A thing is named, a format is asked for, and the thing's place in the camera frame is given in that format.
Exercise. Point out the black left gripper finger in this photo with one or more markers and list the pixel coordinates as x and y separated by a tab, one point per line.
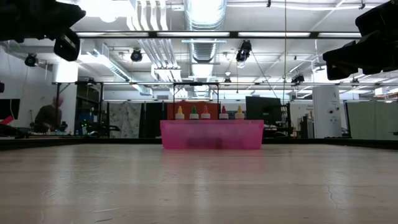
59	17

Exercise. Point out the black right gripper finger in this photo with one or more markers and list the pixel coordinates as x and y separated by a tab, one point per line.
351	53

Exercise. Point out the yellow food coloring bottle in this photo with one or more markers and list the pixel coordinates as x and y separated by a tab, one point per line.
179	116
239	116

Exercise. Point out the dark red food coloring bottle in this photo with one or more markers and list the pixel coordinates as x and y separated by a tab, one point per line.
223	116

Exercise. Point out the red-orange food coloring bottle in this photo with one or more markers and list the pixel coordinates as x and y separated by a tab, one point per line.
205	116

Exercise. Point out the green food coloring bottle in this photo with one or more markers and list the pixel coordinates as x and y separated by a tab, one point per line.
194	116

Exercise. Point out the black ceiling spotlight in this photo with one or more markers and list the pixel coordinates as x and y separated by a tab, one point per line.
31	59
244	51
136	55
298	78

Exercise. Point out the white pillar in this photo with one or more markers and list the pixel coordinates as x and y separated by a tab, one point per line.
326	112

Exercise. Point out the grey-green partition panel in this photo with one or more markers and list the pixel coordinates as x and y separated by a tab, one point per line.
373	121

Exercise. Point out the black monitor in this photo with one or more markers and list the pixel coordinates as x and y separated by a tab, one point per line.
9	107
264	109

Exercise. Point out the black equipment rack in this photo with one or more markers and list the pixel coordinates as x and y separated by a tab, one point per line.
88	109

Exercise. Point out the person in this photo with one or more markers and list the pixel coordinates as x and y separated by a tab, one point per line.
48	116

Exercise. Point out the red flat object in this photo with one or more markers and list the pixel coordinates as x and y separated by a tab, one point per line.
7	120

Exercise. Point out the white patterned cloth panel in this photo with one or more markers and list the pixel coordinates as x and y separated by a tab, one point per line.
124	118

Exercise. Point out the pink plastic bin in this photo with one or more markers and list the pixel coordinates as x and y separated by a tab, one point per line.
233	133

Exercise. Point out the silver ventilation duct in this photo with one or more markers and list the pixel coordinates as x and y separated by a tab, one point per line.
203	18

